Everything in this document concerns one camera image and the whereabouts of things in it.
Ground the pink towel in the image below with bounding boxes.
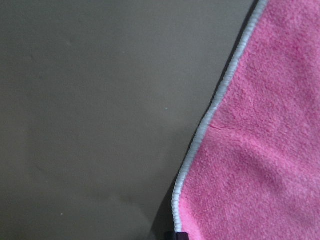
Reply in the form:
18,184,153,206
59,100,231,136
172,0,320,240

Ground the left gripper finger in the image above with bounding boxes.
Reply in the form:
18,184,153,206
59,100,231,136
164,231,189,240

